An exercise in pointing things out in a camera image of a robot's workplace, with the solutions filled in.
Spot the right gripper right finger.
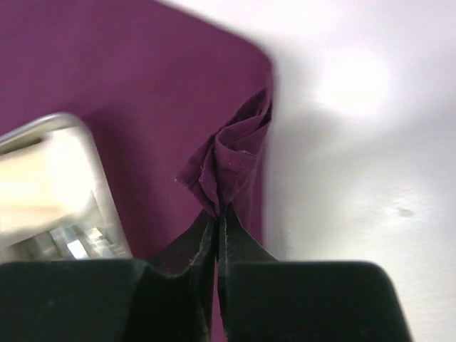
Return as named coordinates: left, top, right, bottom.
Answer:
left=218, top=206, right=412, bottom=341

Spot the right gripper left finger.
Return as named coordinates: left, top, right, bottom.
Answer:
left=1, top=213, right=215, bottom=341

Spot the stainless steel instrument tray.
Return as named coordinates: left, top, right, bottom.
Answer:
left=1, top=113, right=132, bottom=263

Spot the purple surgical drape cloth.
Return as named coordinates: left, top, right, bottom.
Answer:
left=1, top=1, right=274, bottom=274

